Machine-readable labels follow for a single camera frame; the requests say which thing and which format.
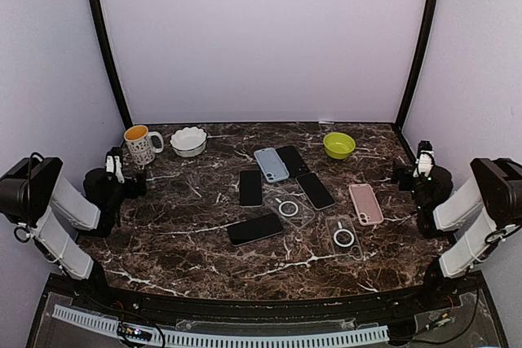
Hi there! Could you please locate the pink phone case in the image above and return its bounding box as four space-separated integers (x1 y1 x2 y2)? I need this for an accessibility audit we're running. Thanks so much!
348 183 384 227

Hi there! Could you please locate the black phone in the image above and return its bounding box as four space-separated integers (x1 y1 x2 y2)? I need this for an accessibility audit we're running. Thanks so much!
276 145 310 178

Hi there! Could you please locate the clear magsafe phone case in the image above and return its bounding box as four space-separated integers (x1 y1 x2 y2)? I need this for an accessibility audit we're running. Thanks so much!
264 190 316 229

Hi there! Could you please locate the light blue phone case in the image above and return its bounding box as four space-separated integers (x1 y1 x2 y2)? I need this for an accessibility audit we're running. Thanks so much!
254 148 290 183

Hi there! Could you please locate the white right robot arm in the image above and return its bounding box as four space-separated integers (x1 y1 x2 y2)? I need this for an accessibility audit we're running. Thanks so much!
391 152 521 311

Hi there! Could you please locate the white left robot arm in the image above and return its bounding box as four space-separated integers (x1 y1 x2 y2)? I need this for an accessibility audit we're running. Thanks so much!
1 152 147 312

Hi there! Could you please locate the white patterned mug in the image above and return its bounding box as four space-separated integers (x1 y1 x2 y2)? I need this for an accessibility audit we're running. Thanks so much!
124 125 165 166

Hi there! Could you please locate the white scalloped bowl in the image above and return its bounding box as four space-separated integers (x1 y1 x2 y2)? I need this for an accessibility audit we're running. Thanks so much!
170 126 208 158

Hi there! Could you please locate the green bowl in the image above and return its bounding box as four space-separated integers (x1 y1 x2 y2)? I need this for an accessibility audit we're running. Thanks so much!
323 132 356 160

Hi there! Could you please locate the left green circuit board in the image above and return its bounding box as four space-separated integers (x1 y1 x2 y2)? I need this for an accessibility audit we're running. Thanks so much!
117 323 153 343

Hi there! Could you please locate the green circuit board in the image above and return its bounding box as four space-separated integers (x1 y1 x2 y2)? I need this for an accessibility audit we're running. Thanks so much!
117 323 153 343
424 312 452 331

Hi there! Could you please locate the right green circuit board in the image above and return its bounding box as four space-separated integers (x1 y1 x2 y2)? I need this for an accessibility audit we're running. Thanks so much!
424 312 452 331

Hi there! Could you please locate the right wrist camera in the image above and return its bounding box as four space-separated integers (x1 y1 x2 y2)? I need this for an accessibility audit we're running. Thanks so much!
413 140 435 178

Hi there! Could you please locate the black right frame post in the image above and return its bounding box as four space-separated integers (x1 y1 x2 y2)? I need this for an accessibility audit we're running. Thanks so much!
394 0 437 133

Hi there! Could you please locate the black frame post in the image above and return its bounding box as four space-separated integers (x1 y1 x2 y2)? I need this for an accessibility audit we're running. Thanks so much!
394 0 437 133
88 0 133 129

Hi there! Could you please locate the black front rail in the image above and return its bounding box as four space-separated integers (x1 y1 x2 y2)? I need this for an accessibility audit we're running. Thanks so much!
75 285 462 324

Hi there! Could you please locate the white slotted cable duct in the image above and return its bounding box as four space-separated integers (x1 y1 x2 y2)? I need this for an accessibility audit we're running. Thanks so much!
51 305 390 348

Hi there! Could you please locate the black left frame post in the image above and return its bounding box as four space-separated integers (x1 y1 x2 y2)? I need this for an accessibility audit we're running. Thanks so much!
88 0 133 129

